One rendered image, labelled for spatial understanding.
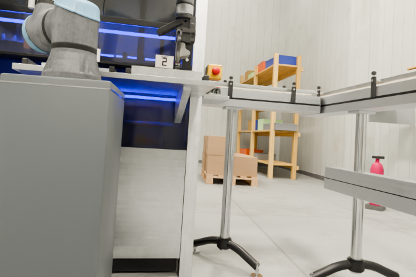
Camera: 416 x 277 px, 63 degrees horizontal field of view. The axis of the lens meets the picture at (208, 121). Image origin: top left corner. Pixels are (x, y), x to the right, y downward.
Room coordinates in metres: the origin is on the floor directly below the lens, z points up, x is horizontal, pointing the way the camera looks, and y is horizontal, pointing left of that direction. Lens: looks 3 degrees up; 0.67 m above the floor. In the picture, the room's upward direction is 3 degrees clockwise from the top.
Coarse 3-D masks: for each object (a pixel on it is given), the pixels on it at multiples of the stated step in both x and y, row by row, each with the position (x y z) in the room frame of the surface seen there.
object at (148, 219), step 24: (120, 168) 1.58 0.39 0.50; (144, 168) 1.60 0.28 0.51; (168, 168) 1.62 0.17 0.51; (120, 192) 1.58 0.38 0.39; (144, 192) 1.60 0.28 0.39; (168, 192) 1.62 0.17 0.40; (120, 216) 1.58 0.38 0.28; (144, 216) 1.60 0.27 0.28; (168, 216) 1.62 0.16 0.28; (120, 240) 1.59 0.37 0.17; (144, 240) 1.61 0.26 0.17; (168, 240) 1.63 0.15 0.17
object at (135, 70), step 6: (132, 66) 1.22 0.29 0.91; (138, 66) 1.23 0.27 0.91; (132, 72) 1.22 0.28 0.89; (138, 72) 1.23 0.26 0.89; (144, 72) 1.23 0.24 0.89; (150, 72) 1.23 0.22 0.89; (156, 72) 1.24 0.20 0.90; (162, 72) 1.24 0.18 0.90; (168, 72) 1.25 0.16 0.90; (174, 72) 1.25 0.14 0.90; (180, 72) 1.25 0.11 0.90; (186, 72) 1.26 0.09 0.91; (192, 72) 1.26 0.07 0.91; (198, 72) 1.26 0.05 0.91; (186, 78) 1.26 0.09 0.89; (192, 78) 1.26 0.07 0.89; (198, 78) 1.26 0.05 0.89
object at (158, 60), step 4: (156, 56) 1.60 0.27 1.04; (160, 56) 1.61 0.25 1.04; (164, 56) 1.61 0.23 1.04; (168, 56) 1.61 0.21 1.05; (172, 56) 1.62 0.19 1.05; (156, 60) 1.60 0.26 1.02; (160, 60) 1.61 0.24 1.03; (164, 60) 1.61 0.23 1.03; (168, 60) 1.61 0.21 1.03; (172, 60) 1.62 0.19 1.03; (156, 64) 1.60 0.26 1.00; (160, 64) 1.61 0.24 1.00; (168, 64) 1.61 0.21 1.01; (172, 64) 1.62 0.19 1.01; (168, 68) 1.62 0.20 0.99; (172, 68) 1.62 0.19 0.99
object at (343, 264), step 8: (336, 264) 1.61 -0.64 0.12; (344, 264) 1.61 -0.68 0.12; (352, 264) 1.61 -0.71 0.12; (360, 264) 1.60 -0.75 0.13; (368, 264) 1.63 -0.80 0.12; (376, 264) 1.64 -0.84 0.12; (312, 272) 1.60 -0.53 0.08; (320, 272) 1.59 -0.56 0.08; (328, 272) 1.59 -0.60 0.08; (360, 272) 1.60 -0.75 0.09; (384, 272) 1.64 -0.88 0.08; (392, 272) 1.65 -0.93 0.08
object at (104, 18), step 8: (0, 8) 1.48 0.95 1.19; (8, 8) 1.49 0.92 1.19; (16, 8) 1.49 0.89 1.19; (24, 8) 1.50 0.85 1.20; (104, 16) 1.56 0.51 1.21; (128, 24) 1.58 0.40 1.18; (136, 24) 1.59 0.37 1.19; (144, 24) 1.59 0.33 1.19; (152, 24) 1.60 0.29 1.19; (160, 24) 1.61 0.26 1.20; (32, 56) 1.51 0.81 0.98; (40, 56) 1.51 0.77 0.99; (48, 56) 1.52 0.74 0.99; (112, 64) 1.58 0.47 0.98; (120, 64) 1.58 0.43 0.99; (128, 64) 1.58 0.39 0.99; (136, 64) 1.59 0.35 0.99
